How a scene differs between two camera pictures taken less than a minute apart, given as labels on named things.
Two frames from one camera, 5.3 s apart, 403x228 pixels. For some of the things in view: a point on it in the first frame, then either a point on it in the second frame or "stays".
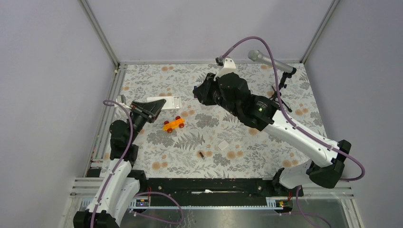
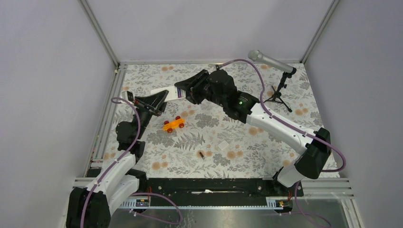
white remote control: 172,102 → 174,93
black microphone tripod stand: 288,73 stays
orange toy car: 177,123 stays
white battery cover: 223,145 stays
